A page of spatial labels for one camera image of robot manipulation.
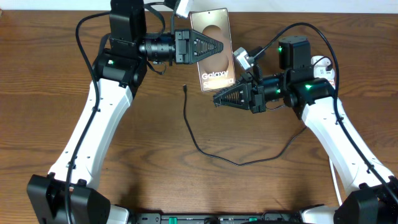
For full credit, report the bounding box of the white power strip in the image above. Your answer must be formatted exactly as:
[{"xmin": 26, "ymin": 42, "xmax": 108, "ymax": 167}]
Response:
[{"xmin": 311, "ymin": 55, "xmax": 335, "ymax": 88}]

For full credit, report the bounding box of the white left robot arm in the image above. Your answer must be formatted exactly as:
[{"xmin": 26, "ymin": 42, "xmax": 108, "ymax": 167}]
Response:
[{"xmin": 27, "ymin": 0, "xmax": 223, "ymax": 223}]

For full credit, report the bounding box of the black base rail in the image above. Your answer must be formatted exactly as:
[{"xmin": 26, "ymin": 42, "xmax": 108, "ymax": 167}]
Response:
[{"xmin": 127, "ymin": 212, "xmax": 303, "ymax": 224}]

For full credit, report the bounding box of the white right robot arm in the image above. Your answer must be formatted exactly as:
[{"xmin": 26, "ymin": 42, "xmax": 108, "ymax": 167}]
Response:
[{"xmin": 213, "ymin": 36, "xmax": 397, "ymax": 223}]

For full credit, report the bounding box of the gold Galaxy smartphone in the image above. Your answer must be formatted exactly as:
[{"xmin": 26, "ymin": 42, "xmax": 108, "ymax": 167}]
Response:
[{"xmin": 191, "ymin": 8, "xmax": 235, "ymax": 92}]

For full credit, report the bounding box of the black USB charger cable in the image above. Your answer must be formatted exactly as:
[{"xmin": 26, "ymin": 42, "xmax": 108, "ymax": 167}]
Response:
[{"xmin": 182, "ymin": 57, "xmax": 335, "ymax": 167}]

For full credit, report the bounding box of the white USB charger plug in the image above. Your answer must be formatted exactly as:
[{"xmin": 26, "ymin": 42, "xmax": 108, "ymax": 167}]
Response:
[{"xmin": 318, "ymin": 64, "xmax": 335, "ymax": 78}]

